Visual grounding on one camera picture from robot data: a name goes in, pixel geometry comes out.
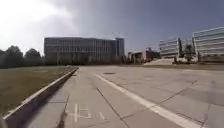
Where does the large dark glass building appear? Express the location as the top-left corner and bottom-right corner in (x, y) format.
(43, 36), (126, 66)

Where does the white tiered building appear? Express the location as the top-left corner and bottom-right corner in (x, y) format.
(158, 26), (224, 64)

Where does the low brown building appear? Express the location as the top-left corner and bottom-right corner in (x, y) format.
(126, 47), (161, 65)

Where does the grey concrete slab pavement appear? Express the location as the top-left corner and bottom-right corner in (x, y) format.
(24, 65), (224, 128)

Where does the group of dark trees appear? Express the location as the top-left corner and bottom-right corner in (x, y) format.
(0, 45), (46, 69)

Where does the low concrete kerb wall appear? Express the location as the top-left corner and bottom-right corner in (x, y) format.
(2, 67), (80, 128)

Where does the dry grass field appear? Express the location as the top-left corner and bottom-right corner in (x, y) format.
(0, 65), (75, 118)

